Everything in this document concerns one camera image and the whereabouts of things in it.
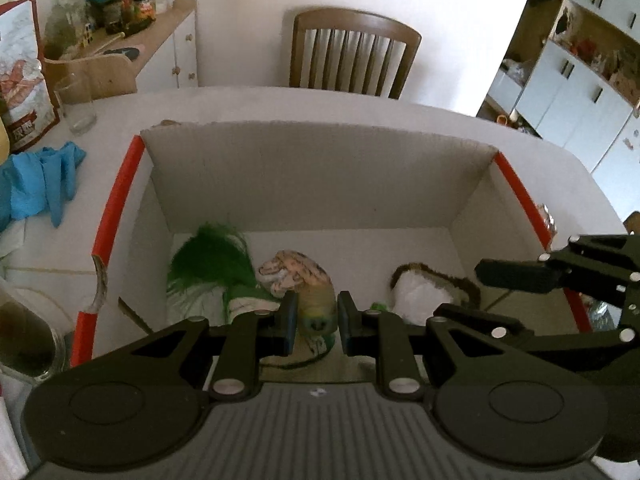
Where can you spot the blue cloth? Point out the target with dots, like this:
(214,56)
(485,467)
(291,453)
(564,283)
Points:
(35,180)

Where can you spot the dark paddle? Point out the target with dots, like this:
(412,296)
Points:
(122,52)

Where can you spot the green feather plush toy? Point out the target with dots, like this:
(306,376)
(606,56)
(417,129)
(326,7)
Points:
(210,260)

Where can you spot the white sideboard with wooden top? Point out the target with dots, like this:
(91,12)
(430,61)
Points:
(182,55)

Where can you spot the pale blue cabinet unit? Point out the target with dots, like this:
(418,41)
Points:
(575,90)

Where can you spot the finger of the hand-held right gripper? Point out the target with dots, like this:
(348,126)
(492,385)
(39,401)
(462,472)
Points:
(600,347)
(515,275)

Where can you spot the beige olive plush toy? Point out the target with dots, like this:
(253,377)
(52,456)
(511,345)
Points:
(315,305)

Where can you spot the red white printed bag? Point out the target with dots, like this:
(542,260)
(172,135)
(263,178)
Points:
(25,85)

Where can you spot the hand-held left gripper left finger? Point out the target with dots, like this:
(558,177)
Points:
(289,325)

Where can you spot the glass jar with dark liquid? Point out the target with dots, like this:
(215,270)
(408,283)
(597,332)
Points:
(25,335)

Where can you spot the jar with red label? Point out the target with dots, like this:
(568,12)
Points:
(145,7)

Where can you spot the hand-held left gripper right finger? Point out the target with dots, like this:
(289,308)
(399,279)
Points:
(345,325)

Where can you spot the clear drinking glass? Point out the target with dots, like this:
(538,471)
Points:
(75,110)

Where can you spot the white brown furry toy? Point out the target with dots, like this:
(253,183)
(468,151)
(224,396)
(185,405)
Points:
(420,295)

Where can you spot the red cardboard box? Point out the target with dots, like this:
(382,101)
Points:
(320,175)

